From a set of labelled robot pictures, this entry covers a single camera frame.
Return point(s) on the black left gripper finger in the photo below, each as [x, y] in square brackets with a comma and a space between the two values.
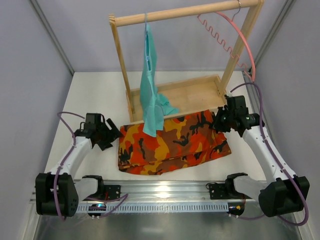
[114, 132]
[104, 144]

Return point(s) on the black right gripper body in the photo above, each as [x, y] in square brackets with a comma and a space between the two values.
[223, 119]

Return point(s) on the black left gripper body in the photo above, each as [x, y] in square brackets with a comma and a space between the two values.
[106, 133]

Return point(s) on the orange camouflage trousers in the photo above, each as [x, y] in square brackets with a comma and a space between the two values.
[184, 142]

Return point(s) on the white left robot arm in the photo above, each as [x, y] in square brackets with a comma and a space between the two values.
[56, 192]

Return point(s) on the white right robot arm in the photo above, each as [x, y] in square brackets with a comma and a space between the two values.
[283, 192]

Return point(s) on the wooden clothes rack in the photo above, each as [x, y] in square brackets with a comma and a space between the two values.
[189, 95]

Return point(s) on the teal t-shirt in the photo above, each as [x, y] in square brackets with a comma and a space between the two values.
[155, 106]

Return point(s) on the left controller board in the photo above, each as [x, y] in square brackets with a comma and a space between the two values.
[96, 210]

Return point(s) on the controller board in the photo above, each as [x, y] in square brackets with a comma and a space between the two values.
[96, 210]
[235, 210]

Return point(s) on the right controller board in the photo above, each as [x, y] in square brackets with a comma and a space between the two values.
[235, 210]

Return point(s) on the aluminium right side rail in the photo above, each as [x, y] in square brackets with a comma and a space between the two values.
[260, 110]

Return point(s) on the aluminium rail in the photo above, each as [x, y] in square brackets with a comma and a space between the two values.
[260, 110]
[163, 189]

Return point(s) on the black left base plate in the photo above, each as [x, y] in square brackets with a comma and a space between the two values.
[110, 192]

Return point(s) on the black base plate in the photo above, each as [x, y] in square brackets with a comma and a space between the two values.
[218, 191]
[110, 192]

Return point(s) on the aluminium front rail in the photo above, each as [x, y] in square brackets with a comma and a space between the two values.
[163, 189]

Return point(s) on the slotted cable duct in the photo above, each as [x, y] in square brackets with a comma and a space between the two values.
[158, 207]

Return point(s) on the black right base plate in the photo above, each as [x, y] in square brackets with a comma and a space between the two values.
[218, 191]

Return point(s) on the blue wire hanger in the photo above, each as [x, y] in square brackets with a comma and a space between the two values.
[146, 44]

